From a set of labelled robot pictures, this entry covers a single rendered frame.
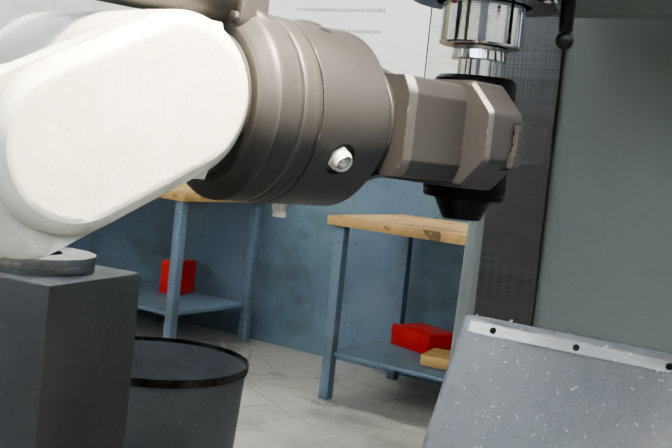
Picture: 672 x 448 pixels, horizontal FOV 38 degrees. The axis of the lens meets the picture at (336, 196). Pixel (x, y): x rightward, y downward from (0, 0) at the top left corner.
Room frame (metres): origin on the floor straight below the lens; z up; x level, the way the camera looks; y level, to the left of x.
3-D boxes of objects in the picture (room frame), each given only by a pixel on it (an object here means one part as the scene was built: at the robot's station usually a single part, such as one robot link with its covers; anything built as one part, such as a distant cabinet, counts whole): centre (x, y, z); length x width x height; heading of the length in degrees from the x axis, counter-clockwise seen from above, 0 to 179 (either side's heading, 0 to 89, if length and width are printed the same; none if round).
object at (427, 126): (0.51, -0.01, 1.23); 0.13 x 0.12 x 0.10; 42
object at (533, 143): (0.54, -0.09, 1.23); 0.06 x 0.02 x 0.03; 132
